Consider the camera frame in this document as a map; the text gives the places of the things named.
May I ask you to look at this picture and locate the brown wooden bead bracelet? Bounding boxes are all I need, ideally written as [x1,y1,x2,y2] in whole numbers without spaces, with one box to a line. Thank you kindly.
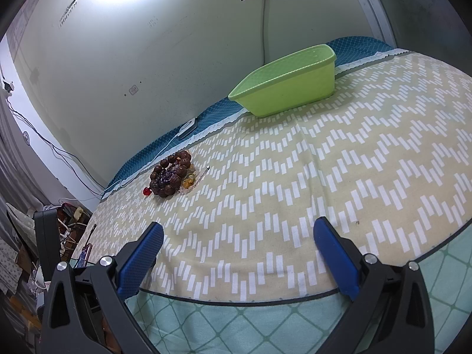
[149,149,193,198]

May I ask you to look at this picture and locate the green plastic basket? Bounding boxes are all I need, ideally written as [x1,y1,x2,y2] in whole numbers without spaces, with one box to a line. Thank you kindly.
[228,44,336,117]

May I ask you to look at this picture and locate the amber and purple bead jewelry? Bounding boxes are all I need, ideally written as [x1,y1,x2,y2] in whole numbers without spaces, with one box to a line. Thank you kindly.
[179,166,210,194]

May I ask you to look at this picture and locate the cluttered items on floor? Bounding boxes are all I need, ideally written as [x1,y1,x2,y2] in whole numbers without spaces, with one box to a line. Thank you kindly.
[0,198,93,354]

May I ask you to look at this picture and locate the mint diamond patterned sheet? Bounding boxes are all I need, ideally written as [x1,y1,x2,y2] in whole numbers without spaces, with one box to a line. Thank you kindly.
[126,226,471,353]

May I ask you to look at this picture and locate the chevron patterned beige blanket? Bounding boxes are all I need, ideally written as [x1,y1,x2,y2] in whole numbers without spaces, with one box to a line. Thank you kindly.
[86,53,471,302]

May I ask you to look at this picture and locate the white controller box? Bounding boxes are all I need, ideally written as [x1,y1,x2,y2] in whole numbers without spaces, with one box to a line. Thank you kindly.
[177,117,198,138]

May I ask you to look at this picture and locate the teal quilted mattress pad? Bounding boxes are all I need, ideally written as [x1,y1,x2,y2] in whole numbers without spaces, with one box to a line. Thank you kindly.
[101,36,394,199]

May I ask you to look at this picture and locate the black wall cables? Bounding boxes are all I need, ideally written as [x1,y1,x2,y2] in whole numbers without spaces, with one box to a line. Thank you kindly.
[0,77,106,198]

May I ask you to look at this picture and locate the grey wall cable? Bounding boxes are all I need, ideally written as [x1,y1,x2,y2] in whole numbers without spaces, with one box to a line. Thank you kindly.
[261,0,268,66]

